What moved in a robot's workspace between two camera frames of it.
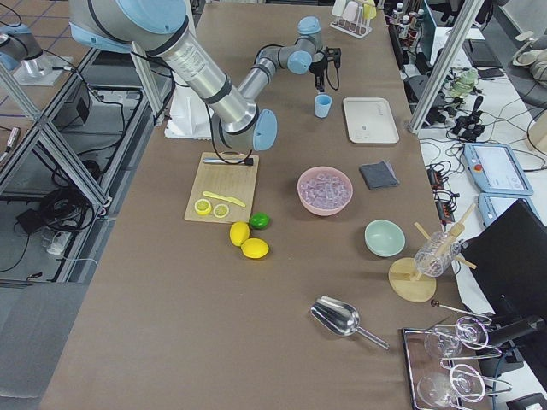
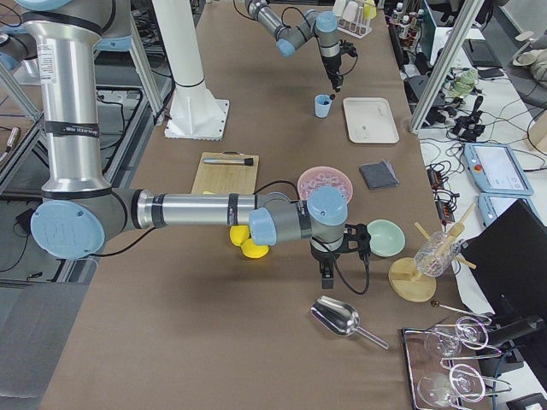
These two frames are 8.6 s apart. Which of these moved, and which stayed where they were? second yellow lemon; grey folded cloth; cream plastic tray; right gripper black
Moved: right gripper black
Stayed: second yellow lemon; grey folded cloth; cream plastic tray
